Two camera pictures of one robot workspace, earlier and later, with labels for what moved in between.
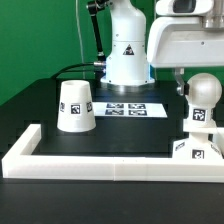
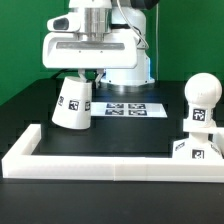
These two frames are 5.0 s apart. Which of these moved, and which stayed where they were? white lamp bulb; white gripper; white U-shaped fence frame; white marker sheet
Moved: white gripper
Stayed: white marker sheet; white lamp bulb; white U-shaped fence frame
